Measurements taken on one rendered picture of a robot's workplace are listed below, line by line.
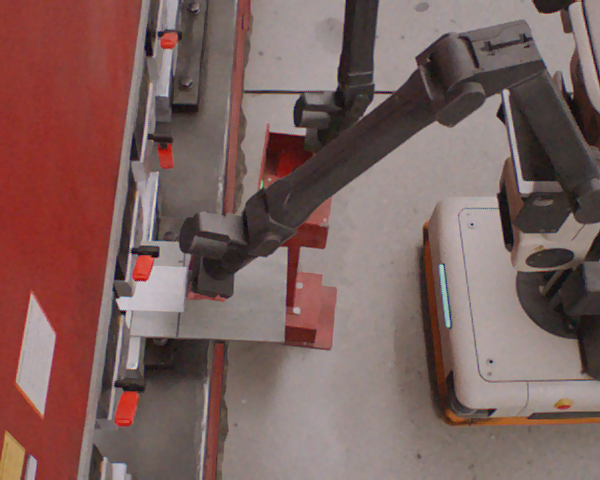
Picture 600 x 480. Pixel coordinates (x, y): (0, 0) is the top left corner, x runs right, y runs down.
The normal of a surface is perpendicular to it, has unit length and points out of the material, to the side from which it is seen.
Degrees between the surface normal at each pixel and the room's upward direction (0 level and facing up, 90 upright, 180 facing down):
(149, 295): 0
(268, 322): 0
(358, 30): 78
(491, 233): 0
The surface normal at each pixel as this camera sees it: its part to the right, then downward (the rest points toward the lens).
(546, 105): 0.20, 0.79
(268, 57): 0.06, -0.44
